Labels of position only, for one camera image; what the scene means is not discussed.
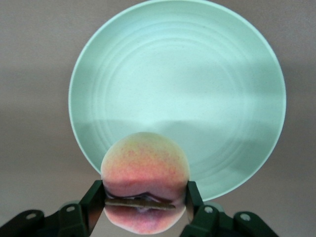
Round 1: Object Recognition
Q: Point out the pale green round plate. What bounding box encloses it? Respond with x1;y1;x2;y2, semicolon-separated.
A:
68;0;287;202

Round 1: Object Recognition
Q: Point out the brown table cover sheet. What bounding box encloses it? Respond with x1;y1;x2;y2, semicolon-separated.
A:
0;0;316;237

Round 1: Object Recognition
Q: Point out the yellow pink peach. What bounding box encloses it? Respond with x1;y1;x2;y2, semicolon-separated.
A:
100;132;191;235

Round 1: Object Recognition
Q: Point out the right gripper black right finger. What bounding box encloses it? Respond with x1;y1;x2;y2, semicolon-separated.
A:
181;181;235;237

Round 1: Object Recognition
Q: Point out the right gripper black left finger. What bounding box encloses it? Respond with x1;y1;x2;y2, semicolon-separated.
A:
43;180;106;237

